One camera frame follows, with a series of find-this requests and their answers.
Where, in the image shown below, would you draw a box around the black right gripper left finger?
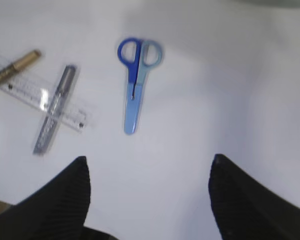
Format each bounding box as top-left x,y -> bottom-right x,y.
0,156 -> 91,240

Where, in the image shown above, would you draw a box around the silver glitter pen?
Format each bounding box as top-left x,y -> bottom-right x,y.
32,64 -> 77,156

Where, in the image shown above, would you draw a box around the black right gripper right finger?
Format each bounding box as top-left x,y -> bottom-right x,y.
208,154 -> 300,240

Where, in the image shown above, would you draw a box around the gold glitter pen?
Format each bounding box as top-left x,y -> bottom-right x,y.
0,49 -> 42,86

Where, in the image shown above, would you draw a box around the clear plastic ruler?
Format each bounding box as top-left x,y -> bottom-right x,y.
0,56 -> 90,132

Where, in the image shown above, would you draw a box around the blue scissors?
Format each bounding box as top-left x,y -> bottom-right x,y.
117,37 -> 163,135

